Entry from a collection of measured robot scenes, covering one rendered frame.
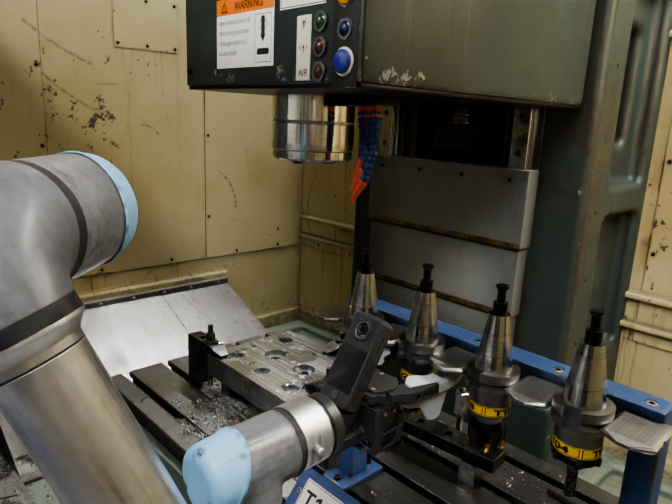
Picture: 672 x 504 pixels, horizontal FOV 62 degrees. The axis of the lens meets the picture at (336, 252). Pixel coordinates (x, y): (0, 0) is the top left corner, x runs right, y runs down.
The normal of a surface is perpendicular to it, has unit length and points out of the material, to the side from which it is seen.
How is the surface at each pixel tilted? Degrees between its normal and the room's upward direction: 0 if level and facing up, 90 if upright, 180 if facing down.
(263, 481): 88
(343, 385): 60
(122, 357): 24
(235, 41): 90
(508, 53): 90
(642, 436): 0
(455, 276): 90
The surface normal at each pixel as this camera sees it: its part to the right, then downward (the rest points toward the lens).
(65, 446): 0.22, 0.09
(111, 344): 0.32, -0.79
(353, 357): -0.59, -0.36
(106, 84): 0.69, 0.20
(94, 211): 0.97, -0.22
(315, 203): -0.73, 0.13
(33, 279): 0.76, -0.31
